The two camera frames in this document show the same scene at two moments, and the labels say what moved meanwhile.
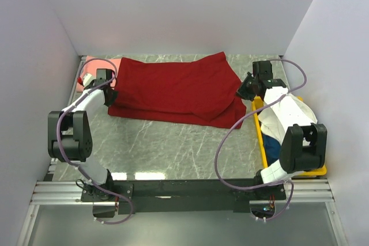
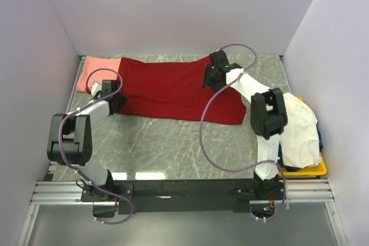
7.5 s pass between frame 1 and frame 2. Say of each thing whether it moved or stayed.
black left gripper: moved
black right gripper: moved
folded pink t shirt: stayed
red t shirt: stayed
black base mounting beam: stayed
